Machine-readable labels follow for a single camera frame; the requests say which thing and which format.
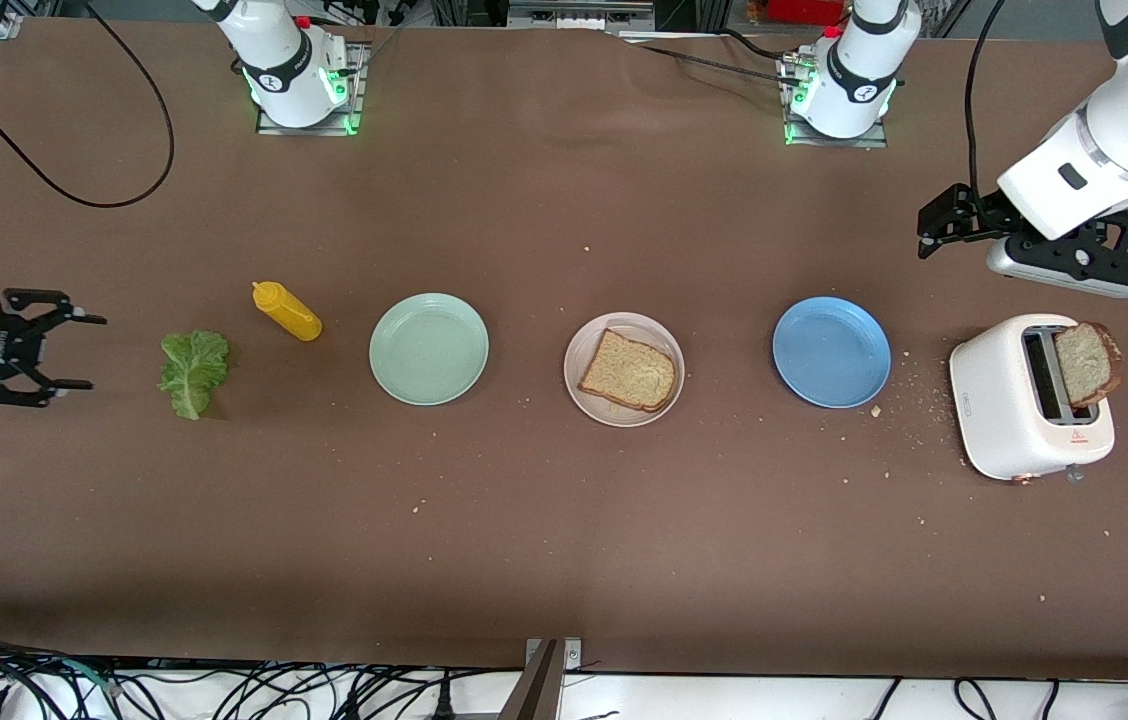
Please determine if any green lettuce leaf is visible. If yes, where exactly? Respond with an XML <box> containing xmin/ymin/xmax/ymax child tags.
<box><xmin>157</xmin><ymin>330</ymin><xmax>232</xmax><ymax>422</ymax></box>

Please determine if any yellow mustard squeeze bottle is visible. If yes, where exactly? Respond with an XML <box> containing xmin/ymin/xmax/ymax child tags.
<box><xmin>252</xmin><ymin>281</ymin><xmax>323</xmax><ymax>343</ymax></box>

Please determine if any brown bread slice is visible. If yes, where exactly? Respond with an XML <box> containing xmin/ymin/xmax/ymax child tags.
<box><xmin>578</xmin><ymin>328</ymin><xmax>678</xmax><ymax>414</ymax></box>
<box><xmin>1054</xmin><ymin>320</ymin><xmax>1124</xmax><ymax>408</ymax></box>

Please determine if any blue plate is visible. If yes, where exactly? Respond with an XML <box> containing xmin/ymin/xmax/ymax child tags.
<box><xmin>772</xmin><ymin>296</ymin><xmax>893</xmax><ymax>410</ymax></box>

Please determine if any beige plate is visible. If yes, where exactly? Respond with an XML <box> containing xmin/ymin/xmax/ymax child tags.
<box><xmin>564</xmin><ymin>312</ymin><xmax>686</xmax><ymax>429</ymax></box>

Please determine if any light green plate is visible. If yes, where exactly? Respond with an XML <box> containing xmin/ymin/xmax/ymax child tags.
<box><xmin>369</xmin><ymin>292</ymin><xmax>490</xmax><ymax>407</ymax></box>

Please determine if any white toaster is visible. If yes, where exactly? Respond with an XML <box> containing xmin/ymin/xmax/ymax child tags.
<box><xmin>949</xmin><ymin>313</ymin><xmax>1117</xmax><ymax>485</ymax></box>

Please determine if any red box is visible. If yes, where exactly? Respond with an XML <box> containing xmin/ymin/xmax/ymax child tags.
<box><xmin>764</xmin><ymin>0</ymin><xmax>850</xmax><ymax>26</ymax></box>

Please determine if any grey metal rack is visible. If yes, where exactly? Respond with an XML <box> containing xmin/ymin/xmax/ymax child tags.
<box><xmin>507</xmin><ymin>0</ymin><xmax>657</xmax><ymax>31</ymax></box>

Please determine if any dark metal bar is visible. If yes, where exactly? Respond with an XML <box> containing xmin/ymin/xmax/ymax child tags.
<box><xmin>496</xmin><ymin>640</ymin><xmax>561</xmax><ymax>720</ymax></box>

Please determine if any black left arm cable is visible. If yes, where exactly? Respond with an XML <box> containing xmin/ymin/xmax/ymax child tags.
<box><xmin>964</xmin><ymin>0</ymin><xmax>1007</xmax><ymax>193</ymax></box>

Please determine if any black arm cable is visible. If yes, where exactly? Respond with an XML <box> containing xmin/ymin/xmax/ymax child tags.
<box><xmin>0</xmin><ymin>0</ymin><xmax>175</xmax><ymax>303</ymax></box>
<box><xmin>964</xmin><ymin>0</ymin><xmax>1007</xmax><ymax>193</ymax></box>

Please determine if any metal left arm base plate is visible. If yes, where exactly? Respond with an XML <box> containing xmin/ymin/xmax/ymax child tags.
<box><xmin>784</xmin><ymin>50</ymin><xmax>890</xmax><ymax>149</ymax></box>

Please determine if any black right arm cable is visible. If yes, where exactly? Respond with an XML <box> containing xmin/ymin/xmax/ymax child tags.
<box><xmin>0</xmin><ymin>0</ymin><xmax>175</xmax><ymax>303</ymax></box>

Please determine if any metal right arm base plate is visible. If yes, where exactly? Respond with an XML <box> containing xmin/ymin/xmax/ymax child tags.
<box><xmin>256</xmin><ymin>40</ymin><xmax>365</xmax><ymax>138</ymax></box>

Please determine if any black cable on table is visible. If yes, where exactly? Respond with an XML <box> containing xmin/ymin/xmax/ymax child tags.
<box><xmin>619</xmin><ymin>28</ymin><xmax>810</xmax><ymax>89</ymax></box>

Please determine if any silver table edge bracket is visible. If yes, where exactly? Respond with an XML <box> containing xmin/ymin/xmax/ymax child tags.
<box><xmin>524</xmin><ymin>638</ymin><xmax>583</xmax><ymax>673</ymax></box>

